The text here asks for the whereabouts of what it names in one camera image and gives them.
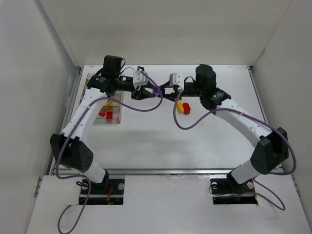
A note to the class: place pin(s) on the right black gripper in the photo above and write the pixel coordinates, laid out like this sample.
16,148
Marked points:
178,92

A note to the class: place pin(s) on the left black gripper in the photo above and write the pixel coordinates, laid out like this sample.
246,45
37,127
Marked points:
135,90

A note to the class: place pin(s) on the purple round lego brick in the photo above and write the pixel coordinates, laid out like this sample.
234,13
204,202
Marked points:
157,91

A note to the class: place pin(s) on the yellow lego brick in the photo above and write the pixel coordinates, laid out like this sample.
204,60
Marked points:
180,107

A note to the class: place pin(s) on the red rounded lego brick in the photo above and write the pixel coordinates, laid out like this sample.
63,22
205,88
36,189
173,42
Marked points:
186,108

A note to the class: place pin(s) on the yellow black striped lego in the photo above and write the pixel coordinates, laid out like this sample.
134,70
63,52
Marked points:
109,105

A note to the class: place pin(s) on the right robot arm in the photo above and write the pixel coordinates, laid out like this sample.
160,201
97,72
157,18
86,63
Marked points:
270,145

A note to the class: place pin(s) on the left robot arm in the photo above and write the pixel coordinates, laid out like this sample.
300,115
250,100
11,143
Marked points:
69,146

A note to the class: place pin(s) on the clear compartment container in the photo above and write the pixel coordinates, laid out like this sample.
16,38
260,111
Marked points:
117,108

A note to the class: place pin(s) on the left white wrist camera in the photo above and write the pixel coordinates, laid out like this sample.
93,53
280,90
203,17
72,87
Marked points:
139,79

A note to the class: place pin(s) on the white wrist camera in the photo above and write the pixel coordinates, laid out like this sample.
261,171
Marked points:
176,79
139,79

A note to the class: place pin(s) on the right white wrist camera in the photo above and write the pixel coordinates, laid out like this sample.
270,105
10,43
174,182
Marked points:
176,79

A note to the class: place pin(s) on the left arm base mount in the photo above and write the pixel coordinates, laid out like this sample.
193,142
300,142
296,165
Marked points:
113,194

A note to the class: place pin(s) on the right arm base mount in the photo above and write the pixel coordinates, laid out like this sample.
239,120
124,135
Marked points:
225,194

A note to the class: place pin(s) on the aluminium front rail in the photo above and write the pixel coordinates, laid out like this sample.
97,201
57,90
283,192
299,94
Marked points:
66,171

